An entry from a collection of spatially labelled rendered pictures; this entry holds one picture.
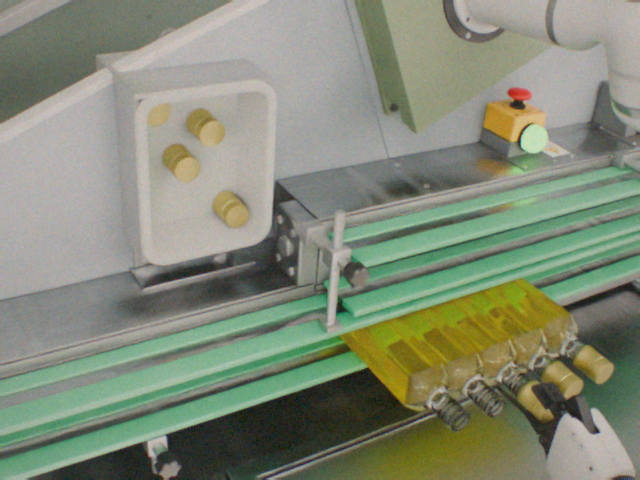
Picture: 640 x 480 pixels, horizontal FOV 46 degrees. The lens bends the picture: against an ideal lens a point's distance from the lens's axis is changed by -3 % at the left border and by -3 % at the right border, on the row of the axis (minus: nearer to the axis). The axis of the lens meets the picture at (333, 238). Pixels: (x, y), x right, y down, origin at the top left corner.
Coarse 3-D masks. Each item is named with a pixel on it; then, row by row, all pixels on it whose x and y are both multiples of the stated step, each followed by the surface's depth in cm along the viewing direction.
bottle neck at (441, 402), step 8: (440, 392) 93; (432, 400) 93; (440, 400) 92; (448, 400) 92; (456, 400) 92; (432, 408) 93; (440, 408) 91; (448, 408) 91; (456, 408) 91; (440, 416) 92; (448, 416) 90; (456, 416) 90; (464, 416) 91; (448, 424) 91; (456, 424) 92; (464, 424) 91
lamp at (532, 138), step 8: (528, 128) 118; (536, 128) 118; (520, 136) 119; (528, 136) 118; (536, 136) 117; (544, 136) 118; (520, 144) 120; (528, 144) 118; (536, 144) 118; (544, 144) 119
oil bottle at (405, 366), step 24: (360, 336) 102; (384, 336) 99; (408, 336) 100; (384, 360) 98; (408, 360) 96; (432, 360) 96; (384, 384) 99; (408, 384) 94; (432, 384) 93; (408, 408) 96
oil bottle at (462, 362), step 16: (400, 320) 104; (416, 320) 103; (432, 320) 104; (416, 336) 101; (432, 336) 101; (448, 336) 101; (432, 352) 98; (448, 352) 98; (464, 352) 98; (448, 368) 96; (464, 368) 96; (480, 368) 97; (464, 384) 96
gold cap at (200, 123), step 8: (192, 112) 94; (200, 112) 94; (208, 112) 94; (192, 120) 93; (200, 120) 92; (208, 120) 92; (216, 120) 92; (192, 128) 93; (200, 128) 91; (208, 128) 92; (216, 128) 92; (224, 128) 93; (200, 136) 92; (208, 136) 92; (216, 136) 93; (224, 136) 93; (208, 144) 93; (216, 144) 93
